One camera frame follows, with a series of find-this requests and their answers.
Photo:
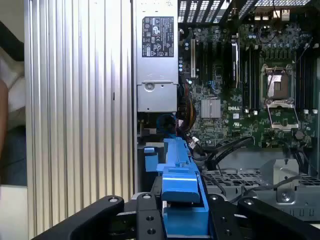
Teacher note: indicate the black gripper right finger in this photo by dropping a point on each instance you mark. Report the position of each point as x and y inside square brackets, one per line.
[222, 220]

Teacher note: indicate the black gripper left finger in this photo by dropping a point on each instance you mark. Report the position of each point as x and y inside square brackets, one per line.
[147, 220]

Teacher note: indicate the empty blue disk carrier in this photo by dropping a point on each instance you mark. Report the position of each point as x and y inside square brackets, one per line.
[150, 160]

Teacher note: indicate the white expansion slot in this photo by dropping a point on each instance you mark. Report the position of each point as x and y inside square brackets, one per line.
[193, 57]

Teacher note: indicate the dark grey PC case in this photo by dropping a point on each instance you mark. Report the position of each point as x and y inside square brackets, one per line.
[250, 160]

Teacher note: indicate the perforated metal drive cage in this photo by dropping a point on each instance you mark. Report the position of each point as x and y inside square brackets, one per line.
[282, 175]

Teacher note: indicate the green motherboard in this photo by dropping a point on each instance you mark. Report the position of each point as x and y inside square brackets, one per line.
[220, 130]

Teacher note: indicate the silver chipset heat sink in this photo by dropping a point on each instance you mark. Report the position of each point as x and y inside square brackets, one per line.
[210, 108]

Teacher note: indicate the metal socket cover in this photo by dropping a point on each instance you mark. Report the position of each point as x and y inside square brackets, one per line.
[285, 126]

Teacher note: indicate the silver power supply unit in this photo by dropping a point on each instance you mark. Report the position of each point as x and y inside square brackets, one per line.
[156, 75]

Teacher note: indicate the CPU socket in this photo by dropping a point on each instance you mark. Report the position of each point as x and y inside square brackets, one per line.
[277, 83]

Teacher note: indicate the black graphics card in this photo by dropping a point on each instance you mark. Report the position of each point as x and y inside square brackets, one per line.
[235, 65]

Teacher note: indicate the person in white shirt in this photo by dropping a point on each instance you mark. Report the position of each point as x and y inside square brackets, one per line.
[15, 95]

